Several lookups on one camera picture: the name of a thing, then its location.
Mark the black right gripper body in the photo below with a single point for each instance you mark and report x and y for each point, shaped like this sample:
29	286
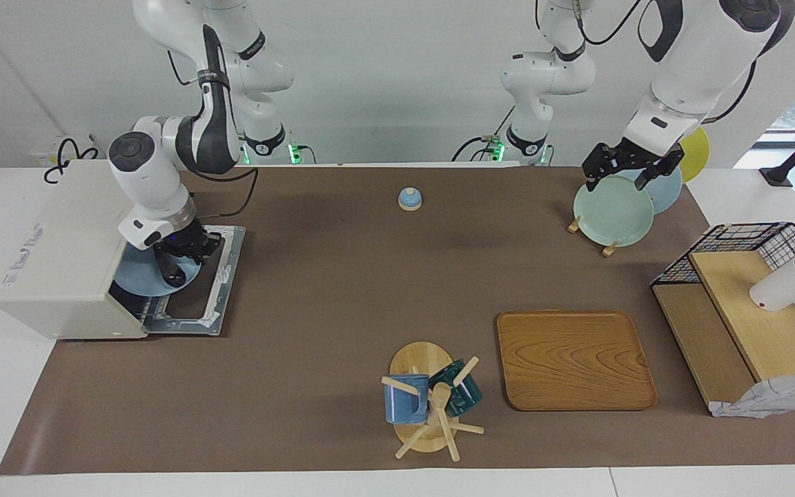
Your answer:
187	243

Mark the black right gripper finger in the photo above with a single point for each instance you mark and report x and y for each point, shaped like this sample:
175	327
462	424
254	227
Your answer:
174	273

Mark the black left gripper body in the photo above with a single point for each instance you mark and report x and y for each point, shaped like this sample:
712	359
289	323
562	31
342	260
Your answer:
622	157

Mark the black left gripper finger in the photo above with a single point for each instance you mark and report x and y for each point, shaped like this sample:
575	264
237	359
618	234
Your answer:
644	181
591	181

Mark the light blue serving plate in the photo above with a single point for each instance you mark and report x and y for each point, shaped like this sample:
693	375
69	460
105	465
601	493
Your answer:
136	279

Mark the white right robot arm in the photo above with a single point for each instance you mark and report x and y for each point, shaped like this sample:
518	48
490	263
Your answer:
163	152

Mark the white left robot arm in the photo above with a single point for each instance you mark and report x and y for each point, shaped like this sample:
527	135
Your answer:
694	62

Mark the beige toaster oven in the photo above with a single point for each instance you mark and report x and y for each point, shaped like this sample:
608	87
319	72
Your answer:
66	248

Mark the light blue racked plate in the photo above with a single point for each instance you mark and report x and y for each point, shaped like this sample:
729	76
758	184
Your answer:
666	193

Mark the pale green plate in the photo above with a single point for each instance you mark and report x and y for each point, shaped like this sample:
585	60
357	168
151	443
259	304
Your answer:
611	214

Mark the wooden plate rack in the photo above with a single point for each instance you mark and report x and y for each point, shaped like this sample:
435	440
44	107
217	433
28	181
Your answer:
573	224

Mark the yellow plate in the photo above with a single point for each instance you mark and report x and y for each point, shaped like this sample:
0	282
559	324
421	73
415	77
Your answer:
695	155

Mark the brown table mat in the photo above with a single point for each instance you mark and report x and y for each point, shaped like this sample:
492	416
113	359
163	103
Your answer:
342	290

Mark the white cup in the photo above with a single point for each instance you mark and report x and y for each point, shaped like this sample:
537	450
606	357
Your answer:
780	290

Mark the rectangular wooden tray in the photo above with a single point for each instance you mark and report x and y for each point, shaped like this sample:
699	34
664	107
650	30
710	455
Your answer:
573	359

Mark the small blue knob lid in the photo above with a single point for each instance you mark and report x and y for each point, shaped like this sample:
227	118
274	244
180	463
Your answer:
410	199

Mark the wooden mug tree stand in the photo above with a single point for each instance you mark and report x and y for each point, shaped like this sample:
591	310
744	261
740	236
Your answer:
425	359

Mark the dark green mug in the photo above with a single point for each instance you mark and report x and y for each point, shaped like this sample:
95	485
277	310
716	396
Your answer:
463	393

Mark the blue mug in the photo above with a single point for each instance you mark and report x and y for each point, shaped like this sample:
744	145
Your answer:
404	404

